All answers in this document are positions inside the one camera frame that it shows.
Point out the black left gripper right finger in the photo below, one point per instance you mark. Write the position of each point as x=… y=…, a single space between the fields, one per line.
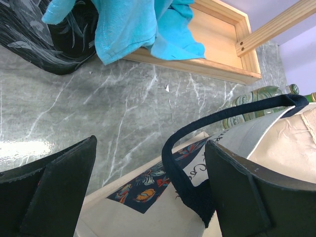
x=254 y=201

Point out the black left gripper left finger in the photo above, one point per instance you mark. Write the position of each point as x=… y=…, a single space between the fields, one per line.
x=44 y=198

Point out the cream canvas tote bag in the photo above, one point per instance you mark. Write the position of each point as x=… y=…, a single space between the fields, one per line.
x=171 y=196

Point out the Chang soda bottle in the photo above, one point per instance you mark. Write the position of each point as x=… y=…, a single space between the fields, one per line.
x=265 y=93
x=236 y=120

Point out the green Perrier lemon bottle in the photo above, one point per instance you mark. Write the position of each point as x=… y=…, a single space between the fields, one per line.
x=311 y=97

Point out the wooden clothes rack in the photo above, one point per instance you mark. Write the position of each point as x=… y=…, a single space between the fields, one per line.
x=229 y=43

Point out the dark leaf-print shirt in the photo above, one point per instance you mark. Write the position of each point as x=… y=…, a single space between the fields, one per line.
x=59 y=49

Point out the turquoise t-shirt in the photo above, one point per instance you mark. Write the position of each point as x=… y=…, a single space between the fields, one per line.
x=116 y=28

